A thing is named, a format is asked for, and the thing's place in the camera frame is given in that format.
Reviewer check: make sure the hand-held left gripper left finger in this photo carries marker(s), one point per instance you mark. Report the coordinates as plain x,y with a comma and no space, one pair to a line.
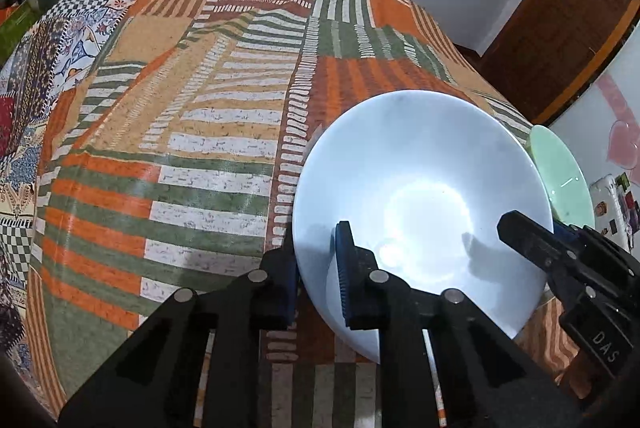
291,293

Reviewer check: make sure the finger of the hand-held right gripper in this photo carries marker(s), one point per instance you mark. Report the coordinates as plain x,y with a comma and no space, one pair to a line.
564,233
525,238

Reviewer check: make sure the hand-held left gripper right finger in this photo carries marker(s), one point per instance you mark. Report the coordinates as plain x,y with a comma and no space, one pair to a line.
342,268

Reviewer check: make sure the white plate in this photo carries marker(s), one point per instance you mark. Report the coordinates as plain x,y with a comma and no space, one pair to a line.
425,148

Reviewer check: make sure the mint green plate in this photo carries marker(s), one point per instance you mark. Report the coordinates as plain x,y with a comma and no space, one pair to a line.
555,168

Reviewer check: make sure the white cabinet with pink hearts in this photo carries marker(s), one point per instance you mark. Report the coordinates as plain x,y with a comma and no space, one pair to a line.
590,118

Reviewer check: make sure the orange green striped tablecloth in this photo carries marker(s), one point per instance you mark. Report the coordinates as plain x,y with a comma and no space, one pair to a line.
200,158

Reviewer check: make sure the patchwork printed blanket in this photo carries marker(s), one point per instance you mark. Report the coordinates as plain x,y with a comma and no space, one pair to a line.
30,118

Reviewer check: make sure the green cloth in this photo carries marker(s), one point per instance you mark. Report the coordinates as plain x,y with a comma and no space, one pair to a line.
15,28

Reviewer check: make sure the brown wooden door frame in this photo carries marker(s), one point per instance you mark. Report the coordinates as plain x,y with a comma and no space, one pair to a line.
560,18

